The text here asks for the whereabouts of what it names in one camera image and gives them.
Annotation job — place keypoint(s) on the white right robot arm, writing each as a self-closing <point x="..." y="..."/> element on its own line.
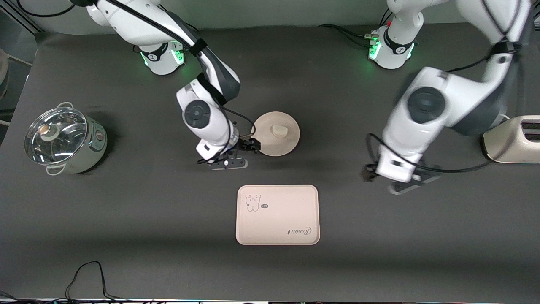
<point x="202" y="114"/>

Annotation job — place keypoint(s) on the beige round object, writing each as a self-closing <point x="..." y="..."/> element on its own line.
<point x="2" y="71"/>

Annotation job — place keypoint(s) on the glass pot lid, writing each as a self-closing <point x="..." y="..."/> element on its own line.
<point x="55" y="135"/>

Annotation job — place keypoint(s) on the round beige plate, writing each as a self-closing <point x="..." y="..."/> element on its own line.
<point x="280" y="145"/>

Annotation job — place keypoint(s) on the cream white toaster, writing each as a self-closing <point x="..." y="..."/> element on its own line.
<point x="519" y="145"/>

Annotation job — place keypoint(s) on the small white bun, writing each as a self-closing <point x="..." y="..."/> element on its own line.
<point x="279" y="131"/>

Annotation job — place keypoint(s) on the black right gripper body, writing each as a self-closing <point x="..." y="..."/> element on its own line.
<point x="243" y="145"/>

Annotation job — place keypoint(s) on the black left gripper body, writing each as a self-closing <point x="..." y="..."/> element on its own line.
<point x="368" y="172"/>

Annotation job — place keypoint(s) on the beige rectangular rabbit tray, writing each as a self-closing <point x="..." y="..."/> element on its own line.
<point x="278" y="219"/>

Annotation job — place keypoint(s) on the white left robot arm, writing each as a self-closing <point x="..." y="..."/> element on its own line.
<point x="430" y="105"/>

